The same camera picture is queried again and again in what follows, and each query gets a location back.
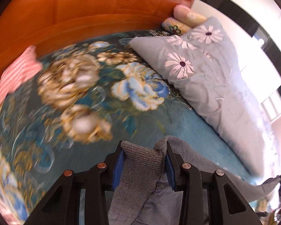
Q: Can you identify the dark doorway frame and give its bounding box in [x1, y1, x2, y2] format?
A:
[200, 0, 281, 76]

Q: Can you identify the pink floral pillow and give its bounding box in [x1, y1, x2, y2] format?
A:
[173, 5, 208, 27]

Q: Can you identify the grey sweater garment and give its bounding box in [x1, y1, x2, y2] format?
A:
[107, 135, 281, 225]

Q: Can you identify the teal floral bed blanket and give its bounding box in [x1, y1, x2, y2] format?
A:
[0, 29, 253, 224]

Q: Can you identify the orange wooden headboard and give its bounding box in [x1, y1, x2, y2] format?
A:
[0, 0, 194, 77]

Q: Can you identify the light grey floral duvet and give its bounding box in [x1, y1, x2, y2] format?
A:
[130, 17, 279, 178]

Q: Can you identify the pink striped cloth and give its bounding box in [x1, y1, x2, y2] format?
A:
[0, 45, 43, 106]

